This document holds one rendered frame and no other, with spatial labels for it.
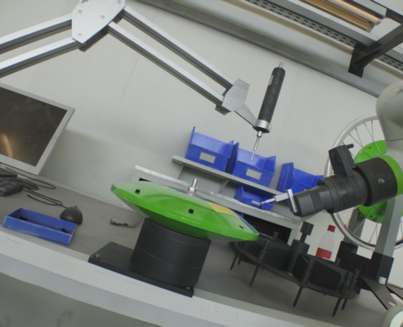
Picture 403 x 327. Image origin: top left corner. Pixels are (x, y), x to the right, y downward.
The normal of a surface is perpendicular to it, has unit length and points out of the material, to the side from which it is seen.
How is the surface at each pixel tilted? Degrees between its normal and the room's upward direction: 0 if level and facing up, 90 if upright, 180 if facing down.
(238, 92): 90
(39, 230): 90
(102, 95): 90
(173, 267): 90
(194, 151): 100
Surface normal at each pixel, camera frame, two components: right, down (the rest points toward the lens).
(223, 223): 0.47, -0.83
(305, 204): -0.08, -0.12
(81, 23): 0.30, 0.00
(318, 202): 0.25, -0.22
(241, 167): 0.07, 0.10
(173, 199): 0.24, -0.93
